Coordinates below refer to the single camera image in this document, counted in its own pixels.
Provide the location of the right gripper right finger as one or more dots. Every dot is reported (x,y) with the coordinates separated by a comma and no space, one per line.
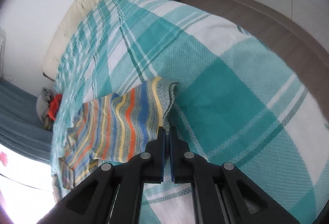
(222,194)

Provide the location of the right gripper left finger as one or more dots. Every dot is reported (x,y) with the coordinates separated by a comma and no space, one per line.
(113,194)

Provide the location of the striped knit sweater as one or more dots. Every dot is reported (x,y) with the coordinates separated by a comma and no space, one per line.
(115,128)

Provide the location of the grey clothes pile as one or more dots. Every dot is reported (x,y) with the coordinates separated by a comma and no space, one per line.
(42,108)

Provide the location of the teal plaid bedspread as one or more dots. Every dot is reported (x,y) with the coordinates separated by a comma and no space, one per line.
(235,100)

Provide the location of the red garment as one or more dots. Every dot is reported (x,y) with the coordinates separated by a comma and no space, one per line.
(54,106)

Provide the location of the teal curtain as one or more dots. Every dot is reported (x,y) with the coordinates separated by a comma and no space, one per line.
(21,129)

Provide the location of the cream headboard cushion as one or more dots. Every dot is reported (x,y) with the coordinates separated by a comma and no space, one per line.
(73,17)

